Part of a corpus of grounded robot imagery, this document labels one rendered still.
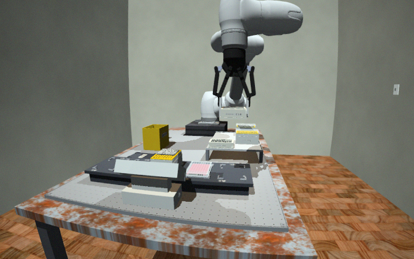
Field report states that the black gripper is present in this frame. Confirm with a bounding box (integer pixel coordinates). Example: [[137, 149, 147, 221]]
[[212, 48, 256, 117]]

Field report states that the pink trough reservoir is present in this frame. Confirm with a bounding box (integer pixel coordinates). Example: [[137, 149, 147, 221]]
[[220, 107, 247, 120]]

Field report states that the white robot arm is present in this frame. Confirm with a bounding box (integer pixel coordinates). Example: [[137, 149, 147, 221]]
[[195, 0, 303, 125]]

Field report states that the dark grey rectangular pad with rg label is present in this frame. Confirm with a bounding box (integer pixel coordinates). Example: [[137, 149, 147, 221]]
[[128, 152, 155, 159]]

